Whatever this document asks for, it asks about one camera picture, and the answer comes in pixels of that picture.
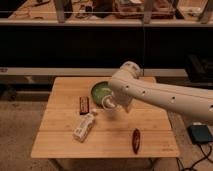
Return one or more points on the white plastic bottle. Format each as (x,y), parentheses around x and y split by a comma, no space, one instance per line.
(81,132)

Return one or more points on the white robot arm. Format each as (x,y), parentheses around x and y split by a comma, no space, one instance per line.
(192,102)

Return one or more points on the green bowl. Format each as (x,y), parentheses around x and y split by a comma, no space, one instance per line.
(99,91)

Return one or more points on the brown chocolate bar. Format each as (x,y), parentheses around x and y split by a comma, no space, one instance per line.
(84,105)

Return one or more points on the wooden table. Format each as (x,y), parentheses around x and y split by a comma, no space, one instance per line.
(142,132)

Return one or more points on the dark blue box on floor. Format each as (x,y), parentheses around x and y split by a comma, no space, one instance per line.
(199,134)

